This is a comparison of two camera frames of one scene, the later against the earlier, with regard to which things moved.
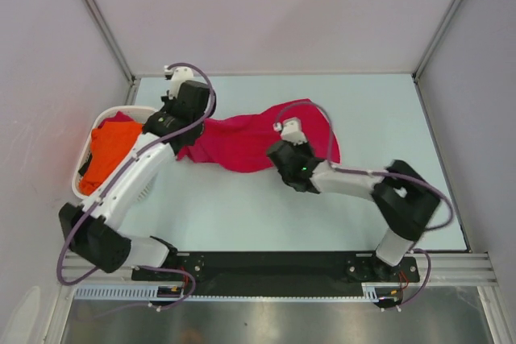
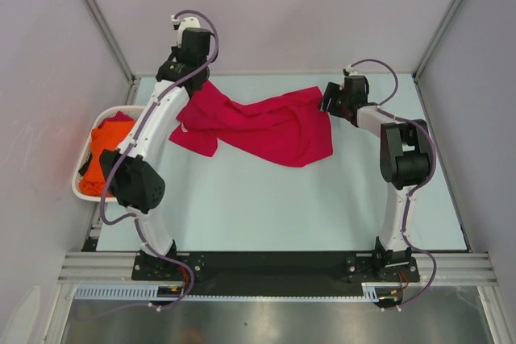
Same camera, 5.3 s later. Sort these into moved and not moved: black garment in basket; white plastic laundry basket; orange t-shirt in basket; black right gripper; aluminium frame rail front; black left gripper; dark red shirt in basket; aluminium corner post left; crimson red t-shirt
Moved: crimson red t-shirt; black left gripper; black right gripper
Not moved: orange t-shirt in basket; white plastic laundry basket; black garment in basket; aluminium corner post left; aluminium frame rail front; dark red shirt in basket
